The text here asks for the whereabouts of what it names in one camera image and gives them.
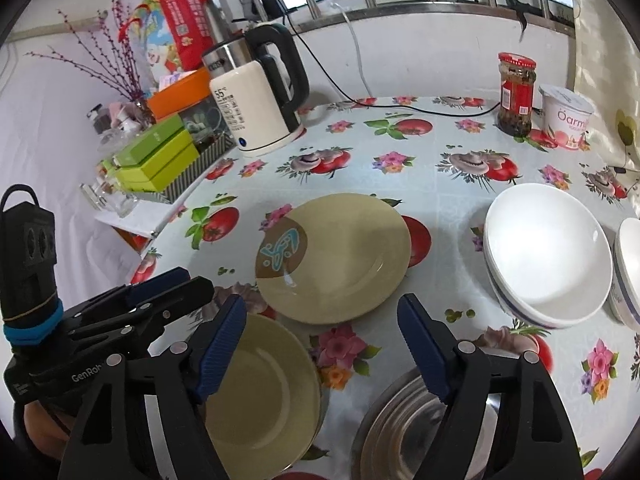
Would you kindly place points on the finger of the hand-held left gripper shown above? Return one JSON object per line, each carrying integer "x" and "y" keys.
{"x": 160, "y": 282}
{"x": 185, "y": 297}

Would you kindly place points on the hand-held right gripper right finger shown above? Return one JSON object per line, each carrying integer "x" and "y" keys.
{"x": 425, "y": 355}

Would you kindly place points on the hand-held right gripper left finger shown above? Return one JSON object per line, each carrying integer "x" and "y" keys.
{"x": 220, "y": 350}

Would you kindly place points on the plain tan bowl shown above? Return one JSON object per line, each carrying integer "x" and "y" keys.
{"x": 270, "y": 400}

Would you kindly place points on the tan plate with blue pattern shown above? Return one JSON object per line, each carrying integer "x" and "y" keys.
{"x": 345, "y": 270}

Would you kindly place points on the large plain white bowl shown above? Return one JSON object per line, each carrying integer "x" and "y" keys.
{"x": 547, "y": 250}

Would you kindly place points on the white bowl with blue stripe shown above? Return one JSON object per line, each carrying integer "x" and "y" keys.
{"x": 627, "y": 260}

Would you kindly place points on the white paper sheet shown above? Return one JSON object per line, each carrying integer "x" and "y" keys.
{"x": 145, "y": 220}

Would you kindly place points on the clear glass bottle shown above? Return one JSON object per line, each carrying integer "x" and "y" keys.
{"x": 112, "y": 200}

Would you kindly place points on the green box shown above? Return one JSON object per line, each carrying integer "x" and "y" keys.
{"x": 160, "y": 170}
{"x": 150, "y": 140}

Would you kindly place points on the striped storage box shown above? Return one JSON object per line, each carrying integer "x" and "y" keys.
{"x": 200, "y": 172}

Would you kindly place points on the glass bottle with black cap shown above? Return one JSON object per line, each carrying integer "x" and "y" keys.
{"x": 102, "y": 125}

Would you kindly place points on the clear plastic box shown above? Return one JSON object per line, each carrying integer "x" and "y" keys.
{"x": 205, "y": 120}

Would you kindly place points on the floral vegetable print tablecloth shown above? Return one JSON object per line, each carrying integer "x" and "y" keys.
{"x": 425, "y": 185}

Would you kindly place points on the orange box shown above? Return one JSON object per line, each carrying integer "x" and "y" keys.
{"x": 180, "y": 92}

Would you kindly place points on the purple flower branches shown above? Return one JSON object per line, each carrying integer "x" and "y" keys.
{"x": 131, "y": 87}

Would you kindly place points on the cream and black electric kettle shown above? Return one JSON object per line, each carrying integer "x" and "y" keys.
{"x": 250, "y": 105}

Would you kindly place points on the red printed gift box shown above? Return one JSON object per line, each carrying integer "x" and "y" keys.
{"x": 175, "y": 25}

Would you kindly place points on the white yogurt tub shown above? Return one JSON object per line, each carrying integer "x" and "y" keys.
{"x": 565, "y": 120}

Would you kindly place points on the glass jar with red lid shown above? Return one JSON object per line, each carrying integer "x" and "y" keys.
{"x": 515, "y": 95}

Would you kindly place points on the cream patterned curtain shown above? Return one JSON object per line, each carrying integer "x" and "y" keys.
{"x": 605, "y": 60}

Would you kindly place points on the black hook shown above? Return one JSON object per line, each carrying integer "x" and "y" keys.
{"x": 520, "y": 2}

